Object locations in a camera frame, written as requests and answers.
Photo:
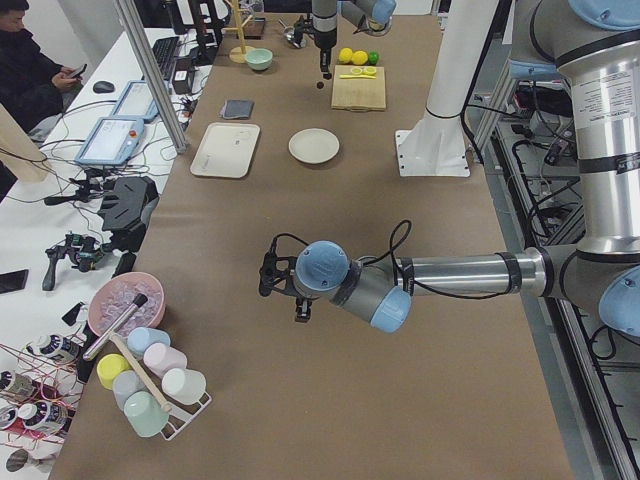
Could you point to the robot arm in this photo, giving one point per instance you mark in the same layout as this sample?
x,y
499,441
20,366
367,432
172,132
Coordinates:
x,y
372,17
594,45

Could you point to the light blue cup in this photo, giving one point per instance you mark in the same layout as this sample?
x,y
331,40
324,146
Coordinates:
x,y
141,338

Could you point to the aluminium frame post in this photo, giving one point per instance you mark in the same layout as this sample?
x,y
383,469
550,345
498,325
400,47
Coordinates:
x,y
135,31

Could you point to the pink ice bowl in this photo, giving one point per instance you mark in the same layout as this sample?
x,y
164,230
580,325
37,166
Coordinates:
x,y
115,296

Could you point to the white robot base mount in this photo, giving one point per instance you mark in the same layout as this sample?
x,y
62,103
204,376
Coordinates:
x,y
436,145

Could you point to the whole yellow lemon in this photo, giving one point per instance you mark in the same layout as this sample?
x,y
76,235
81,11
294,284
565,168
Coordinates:
x,y
345,55
359,58

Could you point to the wooden cutting board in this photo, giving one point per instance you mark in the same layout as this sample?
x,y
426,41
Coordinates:
x,y
358,94

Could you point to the cream round plate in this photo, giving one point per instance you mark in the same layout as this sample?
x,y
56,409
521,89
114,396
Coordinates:
x,y
314,146

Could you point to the wooden mug tree stand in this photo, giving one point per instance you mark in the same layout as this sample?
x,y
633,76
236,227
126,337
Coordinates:
x,y
242,17

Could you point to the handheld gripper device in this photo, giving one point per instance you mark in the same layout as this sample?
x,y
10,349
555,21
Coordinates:
x,y
84,251

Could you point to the blue teach pendant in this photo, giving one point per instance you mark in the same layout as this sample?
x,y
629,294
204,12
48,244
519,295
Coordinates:
x,y
136,100
111,142

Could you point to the mint green cup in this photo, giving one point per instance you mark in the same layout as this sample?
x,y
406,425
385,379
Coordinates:
x,y
145,414

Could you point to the seated person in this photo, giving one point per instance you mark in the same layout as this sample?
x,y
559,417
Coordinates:
x,y
35,90

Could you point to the white cup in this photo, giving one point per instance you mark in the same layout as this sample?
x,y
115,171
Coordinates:
x,y
184,385

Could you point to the white cup rack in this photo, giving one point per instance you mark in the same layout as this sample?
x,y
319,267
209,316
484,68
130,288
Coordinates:
x,y
180,415

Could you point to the steel scoop in ice bowl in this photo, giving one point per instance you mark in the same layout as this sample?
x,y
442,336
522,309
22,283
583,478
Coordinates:
x,y
138,301

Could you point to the green lime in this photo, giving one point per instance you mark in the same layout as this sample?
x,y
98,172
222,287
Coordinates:
x,y
373,58

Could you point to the yellow cup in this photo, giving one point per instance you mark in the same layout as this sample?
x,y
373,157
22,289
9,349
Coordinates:
x,y
109,367

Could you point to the black smartphone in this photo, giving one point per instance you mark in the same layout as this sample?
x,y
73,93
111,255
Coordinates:
x,y
13,281

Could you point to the black keyboard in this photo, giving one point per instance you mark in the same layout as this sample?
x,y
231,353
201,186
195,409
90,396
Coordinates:
x,y
164,51

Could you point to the grey folded cloth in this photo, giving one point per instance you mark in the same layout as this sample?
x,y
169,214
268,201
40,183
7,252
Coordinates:
x,y
235,109

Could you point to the black computer mouse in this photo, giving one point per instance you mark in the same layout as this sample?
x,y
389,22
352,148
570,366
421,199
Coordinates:
x,y
103,87

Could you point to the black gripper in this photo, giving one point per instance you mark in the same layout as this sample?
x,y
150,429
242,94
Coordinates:
x,y
302,303
324,42

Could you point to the grey cup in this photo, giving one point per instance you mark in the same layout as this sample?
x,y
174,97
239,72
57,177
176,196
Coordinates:
x,y
125,385

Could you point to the black framed box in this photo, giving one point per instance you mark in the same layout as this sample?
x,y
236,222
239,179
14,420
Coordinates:
x,y
254,29

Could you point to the white rabbit tray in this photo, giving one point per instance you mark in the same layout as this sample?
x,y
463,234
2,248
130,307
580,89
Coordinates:
x,y
226,150

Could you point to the pink cup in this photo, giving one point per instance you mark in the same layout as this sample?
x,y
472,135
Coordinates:
x,y
159,358

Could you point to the mint green bowl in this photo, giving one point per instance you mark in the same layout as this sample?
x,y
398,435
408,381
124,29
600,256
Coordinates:
x,y
259,59

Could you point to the yellow plastic knife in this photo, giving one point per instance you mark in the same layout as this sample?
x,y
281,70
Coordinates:
x,y
359,76

